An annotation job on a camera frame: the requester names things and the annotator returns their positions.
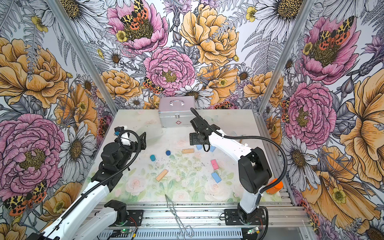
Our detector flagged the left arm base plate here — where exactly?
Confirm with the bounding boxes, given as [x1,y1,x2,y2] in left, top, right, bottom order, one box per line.
[123,210,144,227]

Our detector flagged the right green circuit board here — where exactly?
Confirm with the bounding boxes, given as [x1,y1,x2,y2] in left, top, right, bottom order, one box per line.
[247,227,260,235]

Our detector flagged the left green circuit board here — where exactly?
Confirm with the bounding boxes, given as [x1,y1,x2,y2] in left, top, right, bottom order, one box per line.
[110,229,137,238]

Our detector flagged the aluminium rail frame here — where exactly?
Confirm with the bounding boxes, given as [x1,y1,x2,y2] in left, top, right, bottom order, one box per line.
[86,202,311,230]

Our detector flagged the metal wire tongs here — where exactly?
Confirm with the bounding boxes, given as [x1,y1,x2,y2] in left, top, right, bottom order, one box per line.
[165,195,195,240]

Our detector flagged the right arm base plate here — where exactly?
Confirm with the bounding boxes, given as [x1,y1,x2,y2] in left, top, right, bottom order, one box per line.
[224,208,267,226]

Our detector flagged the natural wood block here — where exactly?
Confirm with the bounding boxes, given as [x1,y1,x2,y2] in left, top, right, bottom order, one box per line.
[156,169,169,182]
[182,149,195,154]

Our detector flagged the green circuit board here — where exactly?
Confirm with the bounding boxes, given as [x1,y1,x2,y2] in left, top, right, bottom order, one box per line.
[110,229,137,238]
[247,227,260,235]

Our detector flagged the pink rectangular block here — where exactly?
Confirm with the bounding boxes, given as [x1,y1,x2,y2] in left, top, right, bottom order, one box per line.
[211,160,220,170]

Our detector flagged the silver aluminium case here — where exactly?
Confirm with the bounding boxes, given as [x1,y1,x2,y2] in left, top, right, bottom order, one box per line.
[158,96,195,128]

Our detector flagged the orange plastic bottle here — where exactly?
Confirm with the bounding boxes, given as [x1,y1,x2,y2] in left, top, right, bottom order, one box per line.
[266,181,284,195]

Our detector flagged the blue rectangular block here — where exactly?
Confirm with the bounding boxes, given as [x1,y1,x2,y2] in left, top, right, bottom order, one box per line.
[211,172,222,184]

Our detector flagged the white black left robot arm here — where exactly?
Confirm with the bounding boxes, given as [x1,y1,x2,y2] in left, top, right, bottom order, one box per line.
[27,127,147,240]

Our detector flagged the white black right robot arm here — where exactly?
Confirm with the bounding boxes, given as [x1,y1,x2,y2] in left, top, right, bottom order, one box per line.
[190,108,288,225]

